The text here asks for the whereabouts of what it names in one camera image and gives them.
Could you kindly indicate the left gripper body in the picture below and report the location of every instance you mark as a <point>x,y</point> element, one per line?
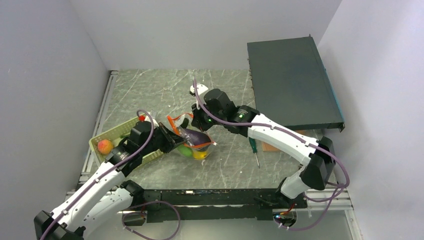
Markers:
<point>160,140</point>

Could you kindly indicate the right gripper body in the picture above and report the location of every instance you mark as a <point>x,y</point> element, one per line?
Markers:
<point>204,122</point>

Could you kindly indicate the green toy cucumber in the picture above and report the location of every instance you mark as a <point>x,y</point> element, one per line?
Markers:
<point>185,151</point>

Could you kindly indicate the dark green toy avocado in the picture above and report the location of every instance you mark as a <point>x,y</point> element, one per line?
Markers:
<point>185,123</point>

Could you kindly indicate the dark purple toy eggplant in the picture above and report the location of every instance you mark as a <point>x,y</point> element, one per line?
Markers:
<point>195,138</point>

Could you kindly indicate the clear zip top bag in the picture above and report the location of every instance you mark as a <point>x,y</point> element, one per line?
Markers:
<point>175,125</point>

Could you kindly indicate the yellow toy fruit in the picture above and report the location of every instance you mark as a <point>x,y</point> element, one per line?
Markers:
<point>200,155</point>

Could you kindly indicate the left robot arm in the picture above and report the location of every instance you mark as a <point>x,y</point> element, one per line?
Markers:
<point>107,191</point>

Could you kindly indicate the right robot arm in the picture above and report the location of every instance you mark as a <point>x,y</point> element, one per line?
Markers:
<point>316,166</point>

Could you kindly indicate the green plastic basket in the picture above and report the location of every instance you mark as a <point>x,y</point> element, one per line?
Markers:
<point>114,135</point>

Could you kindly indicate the red toy tomato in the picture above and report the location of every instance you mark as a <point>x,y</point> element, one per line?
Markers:
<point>105,146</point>

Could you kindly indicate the wooden board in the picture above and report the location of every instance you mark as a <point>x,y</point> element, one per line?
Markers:
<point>286,140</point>

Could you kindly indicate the dark green metal case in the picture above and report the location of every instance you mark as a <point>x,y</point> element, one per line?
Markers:
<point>291,85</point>

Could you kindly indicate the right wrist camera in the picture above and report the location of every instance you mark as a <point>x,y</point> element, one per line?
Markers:
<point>198,91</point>

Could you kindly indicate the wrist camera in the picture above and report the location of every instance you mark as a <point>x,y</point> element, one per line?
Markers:
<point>198,91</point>
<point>143,117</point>

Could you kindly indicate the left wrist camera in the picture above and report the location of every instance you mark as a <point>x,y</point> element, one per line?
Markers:
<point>143,117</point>

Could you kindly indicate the green handled screwdriver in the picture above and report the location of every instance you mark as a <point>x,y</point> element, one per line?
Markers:
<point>253,145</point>

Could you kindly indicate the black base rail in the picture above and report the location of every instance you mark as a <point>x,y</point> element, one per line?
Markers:
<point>261,204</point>

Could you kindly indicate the aluminium frame rail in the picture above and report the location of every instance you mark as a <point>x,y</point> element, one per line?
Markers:
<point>91,160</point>

